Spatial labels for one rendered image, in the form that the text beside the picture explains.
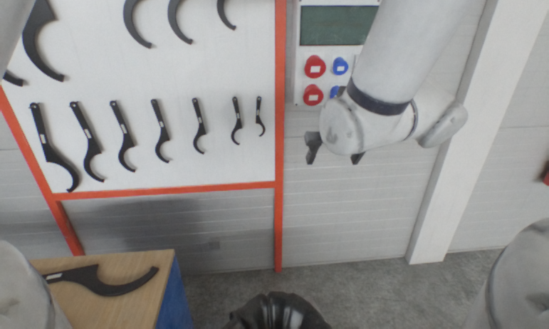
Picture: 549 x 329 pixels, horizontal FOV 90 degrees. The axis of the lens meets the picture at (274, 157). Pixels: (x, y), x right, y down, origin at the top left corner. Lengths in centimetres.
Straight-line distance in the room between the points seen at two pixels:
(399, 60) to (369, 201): 185
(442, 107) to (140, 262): 123
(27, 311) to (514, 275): 33
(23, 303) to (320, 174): 175
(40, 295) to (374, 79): 38
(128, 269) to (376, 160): 154
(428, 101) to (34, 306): 50
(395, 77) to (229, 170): 150
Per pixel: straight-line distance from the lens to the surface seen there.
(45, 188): 217
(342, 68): 145
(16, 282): 27
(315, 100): 146
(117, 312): 125
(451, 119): 50
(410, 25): 34
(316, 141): 68
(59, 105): 186
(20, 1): 46
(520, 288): 26
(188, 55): 155
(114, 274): 137
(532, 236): 29
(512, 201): 290
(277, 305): 151
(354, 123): 38
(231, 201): 195
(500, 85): 211
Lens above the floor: 190
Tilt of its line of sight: 29 degrees down
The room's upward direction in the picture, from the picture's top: straight up
